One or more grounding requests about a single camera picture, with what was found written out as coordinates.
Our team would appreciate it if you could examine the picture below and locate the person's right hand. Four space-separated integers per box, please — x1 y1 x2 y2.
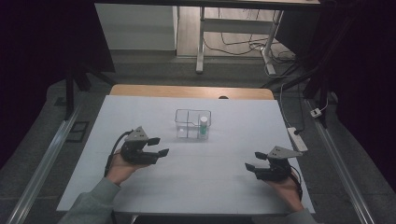
263 172 305 213

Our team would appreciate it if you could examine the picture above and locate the person's left hand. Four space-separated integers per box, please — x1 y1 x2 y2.
106 148 148 187

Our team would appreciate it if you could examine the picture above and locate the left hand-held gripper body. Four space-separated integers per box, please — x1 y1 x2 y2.
120 125 161 166

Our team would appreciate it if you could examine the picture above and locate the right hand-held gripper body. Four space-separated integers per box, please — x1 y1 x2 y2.
253 145 304 182

